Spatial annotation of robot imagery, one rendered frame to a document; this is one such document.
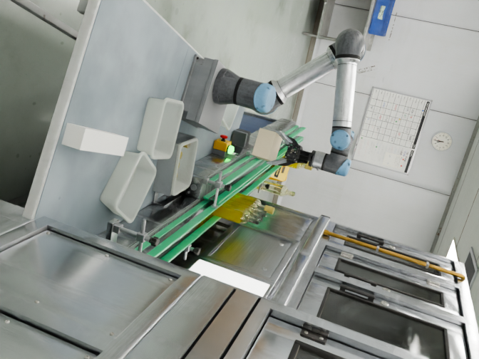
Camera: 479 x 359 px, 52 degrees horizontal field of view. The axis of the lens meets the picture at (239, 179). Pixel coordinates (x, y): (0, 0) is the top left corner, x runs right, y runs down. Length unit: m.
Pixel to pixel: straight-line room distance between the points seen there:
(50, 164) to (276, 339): 0.76
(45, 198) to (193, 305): 0.55
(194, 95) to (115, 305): 1.10
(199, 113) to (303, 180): 6.40
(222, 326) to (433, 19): 7.08
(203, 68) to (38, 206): 0.92
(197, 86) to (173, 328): 1.18
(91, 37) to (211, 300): 0.78
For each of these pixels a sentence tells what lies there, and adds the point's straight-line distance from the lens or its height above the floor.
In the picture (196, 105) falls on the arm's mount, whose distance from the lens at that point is 1.99.
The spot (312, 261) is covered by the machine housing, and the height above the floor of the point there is 1.41.
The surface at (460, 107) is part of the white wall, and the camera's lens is 7.92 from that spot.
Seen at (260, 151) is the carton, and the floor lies 1.08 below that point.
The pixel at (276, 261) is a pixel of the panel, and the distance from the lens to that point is 2.16.
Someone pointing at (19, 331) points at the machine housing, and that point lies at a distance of 1.05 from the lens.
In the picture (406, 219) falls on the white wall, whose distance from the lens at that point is 8.27.
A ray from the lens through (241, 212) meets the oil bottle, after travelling 2.18.
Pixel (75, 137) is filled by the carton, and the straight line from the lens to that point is 1.40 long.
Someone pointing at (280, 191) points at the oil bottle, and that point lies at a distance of 2.95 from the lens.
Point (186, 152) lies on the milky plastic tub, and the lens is 2.07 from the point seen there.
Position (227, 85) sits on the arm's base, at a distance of 2.01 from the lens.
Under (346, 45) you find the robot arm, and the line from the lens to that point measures 1.98.
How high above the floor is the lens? 1.58
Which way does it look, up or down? 15 degrees down
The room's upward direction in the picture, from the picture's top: 107 degrees clockwise
